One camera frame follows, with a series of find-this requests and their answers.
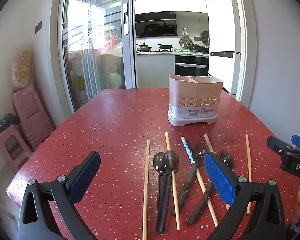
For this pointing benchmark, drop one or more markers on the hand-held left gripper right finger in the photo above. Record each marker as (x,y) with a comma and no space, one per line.
(217,177)

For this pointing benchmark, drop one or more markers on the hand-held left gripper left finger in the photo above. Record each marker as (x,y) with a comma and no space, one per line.
(86,177)

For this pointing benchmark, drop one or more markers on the dark translucent plastic spoon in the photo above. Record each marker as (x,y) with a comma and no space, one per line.
(173,158)
(160,162)
(225,158)
(199,150)

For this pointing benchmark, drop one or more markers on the plain wooden chopstick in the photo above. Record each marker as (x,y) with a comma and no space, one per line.
(209,143)
(248,160)
(146,187)

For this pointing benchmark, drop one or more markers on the blue patterned wooden chopstick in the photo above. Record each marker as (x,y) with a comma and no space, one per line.
(188,151)

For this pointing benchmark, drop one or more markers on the orange patterned wooden chopstick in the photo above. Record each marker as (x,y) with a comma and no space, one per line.
(174,192)

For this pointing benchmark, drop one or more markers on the beige plastic utensil holder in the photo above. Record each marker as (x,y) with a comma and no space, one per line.
(195,100)

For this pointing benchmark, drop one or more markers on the stack of pink plastic stools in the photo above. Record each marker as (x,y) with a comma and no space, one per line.
(33,115)

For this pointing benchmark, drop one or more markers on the pink plastic stool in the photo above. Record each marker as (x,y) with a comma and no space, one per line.
(10,147)

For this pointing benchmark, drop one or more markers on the black plastic bag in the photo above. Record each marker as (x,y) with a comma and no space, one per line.
(3,125)

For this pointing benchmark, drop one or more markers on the black built-in oven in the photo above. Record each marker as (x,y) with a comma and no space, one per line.
(191,66)

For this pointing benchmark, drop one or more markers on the cardboard box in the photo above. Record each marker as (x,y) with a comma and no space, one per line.
(106,63)

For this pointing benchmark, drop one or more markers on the grey kitchen counter cabinet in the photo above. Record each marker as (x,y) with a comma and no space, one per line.
(155,70)

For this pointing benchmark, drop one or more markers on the bag of yellow balls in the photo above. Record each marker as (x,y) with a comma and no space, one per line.
(22,67)

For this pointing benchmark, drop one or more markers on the dark pans on counter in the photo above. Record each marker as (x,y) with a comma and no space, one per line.
(194,47)

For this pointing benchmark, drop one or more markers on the sliding glass door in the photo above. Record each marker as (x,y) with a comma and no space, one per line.
(127,55)

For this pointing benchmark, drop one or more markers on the round pot lid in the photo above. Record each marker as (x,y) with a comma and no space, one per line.
(205,37)
(185,40)

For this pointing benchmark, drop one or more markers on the white refrigerator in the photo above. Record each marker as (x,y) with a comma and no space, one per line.
(221,20)

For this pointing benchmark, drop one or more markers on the black frying pan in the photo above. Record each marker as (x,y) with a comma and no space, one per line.
(164,46)

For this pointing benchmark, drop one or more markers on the wok with lid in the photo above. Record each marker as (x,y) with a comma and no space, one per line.
(143,47)

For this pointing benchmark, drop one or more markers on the black range hood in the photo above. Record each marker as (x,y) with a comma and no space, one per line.
(156,26)

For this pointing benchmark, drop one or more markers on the dark wall switch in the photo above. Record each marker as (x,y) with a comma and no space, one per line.
(38,27)

